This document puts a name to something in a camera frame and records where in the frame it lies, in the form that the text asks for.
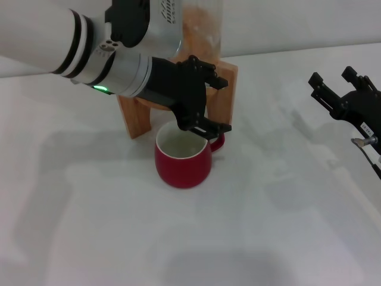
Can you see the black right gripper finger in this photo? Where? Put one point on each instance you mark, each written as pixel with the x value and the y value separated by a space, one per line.
pixel 361 82
pixel 327 95

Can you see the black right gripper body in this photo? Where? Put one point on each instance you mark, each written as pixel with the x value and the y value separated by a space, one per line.
pixel 366 110

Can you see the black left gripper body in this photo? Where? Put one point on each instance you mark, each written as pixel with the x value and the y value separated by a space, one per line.
pixel 178 86

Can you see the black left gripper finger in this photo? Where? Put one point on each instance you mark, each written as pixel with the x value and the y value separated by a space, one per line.
pixel 208 73
pixel 205 126

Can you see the red cup with white inside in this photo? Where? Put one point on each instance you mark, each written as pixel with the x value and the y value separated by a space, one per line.
pixel 181 172

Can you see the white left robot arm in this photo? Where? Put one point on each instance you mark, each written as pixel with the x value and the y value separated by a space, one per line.
pixel 44 38

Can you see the clear glass water dispenser jar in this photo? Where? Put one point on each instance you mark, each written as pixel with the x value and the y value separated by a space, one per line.
pixel 202 29

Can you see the wooden dispenser stand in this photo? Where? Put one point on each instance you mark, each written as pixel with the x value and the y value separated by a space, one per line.
pixel 137 119

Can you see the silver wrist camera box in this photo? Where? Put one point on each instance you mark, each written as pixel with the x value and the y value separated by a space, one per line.
pixel 149 21

